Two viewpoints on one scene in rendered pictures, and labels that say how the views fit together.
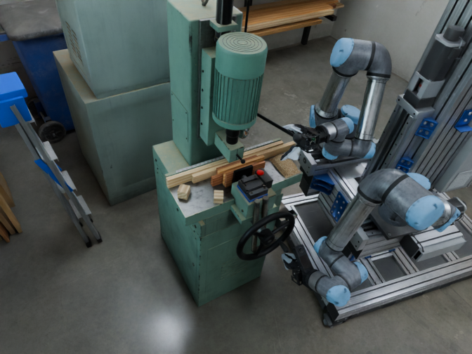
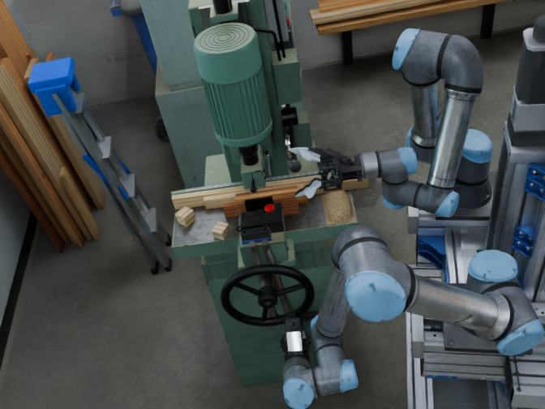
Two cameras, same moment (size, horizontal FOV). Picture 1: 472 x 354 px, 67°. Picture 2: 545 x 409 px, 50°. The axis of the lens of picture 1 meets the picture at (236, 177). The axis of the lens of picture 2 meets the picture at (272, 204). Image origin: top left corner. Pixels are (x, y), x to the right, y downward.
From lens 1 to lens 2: 0.96 m
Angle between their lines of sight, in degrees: 28
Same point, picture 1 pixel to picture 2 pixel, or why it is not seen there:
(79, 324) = (108, 359)
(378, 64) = (452, 71)
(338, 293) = (289, 387)
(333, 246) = (319, 328)
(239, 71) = (210, 73)
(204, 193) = (211, 223)
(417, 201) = (354, 275)
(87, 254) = (149, 282)
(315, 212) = not seen: hidden behind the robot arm
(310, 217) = not seen: hidden behind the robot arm
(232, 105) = (218, 114)
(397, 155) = (505, 221)
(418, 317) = not seen: outside the picture
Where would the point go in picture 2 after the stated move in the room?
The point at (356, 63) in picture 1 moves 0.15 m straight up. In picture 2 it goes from (419, 67) to (421, 15)
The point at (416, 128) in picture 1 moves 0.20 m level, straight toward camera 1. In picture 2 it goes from (525, 180) to (462, 212)
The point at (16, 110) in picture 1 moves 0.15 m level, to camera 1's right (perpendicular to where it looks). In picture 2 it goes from (57, 99) to (84, 107)
